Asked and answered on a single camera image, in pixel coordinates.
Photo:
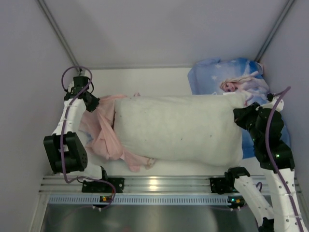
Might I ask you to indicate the aluminium frame post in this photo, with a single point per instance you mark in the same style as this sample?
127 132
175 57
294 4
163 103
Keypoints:
274 29
57 31

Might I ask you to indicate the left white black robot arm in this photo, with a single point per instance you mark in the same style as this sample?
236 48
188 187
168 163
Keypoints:
65 147

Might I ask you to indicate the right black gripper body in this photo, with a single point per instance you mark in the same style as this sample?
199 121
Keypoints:
240 116

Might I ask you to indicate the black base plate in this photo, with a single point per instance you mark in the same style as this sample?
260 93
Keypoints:
98 187
221 186

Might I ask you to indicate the right aluminium frame post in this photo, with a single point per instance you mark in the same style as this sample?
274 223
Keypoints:
274 29

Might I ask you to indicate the pink pillowcase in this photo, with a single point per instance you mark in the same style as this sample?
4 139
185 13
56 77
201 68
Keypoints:
103 141

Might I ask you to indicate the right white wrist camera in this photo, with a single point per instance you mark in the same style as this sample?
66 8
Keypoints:
272 99

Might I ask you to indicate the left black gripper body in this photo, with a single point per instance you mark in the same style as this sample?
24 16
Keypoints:
91 102

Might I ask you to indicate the white pillow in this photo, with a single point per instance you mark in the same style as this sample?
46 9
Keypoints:
197 128

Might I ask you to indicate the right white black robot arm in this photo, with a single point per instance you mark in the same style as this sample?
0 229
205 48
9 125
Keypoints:
276 161

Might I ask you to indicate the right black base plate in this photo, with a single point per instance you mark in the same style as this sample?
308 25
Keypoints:
221 186

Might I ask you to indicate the slotted grey cable duct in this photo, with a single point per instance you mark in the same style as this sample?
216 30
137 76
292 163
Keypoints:
121 199

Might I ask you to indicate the aluminium mounting rail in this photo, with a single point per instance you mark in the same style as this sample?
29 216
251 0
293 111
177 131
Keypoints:
136 184

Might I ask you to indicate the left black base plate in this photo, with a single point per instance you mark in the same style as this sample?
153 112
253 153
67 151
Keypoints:
98 187

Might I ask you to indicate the blue Elsa pillow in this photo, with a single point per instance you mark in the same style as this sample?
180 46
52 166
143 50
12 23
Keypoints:
239 75

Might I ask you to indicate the left aluminium frame post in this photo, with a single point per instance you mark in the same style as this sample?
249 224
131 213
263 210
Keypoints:
57 31

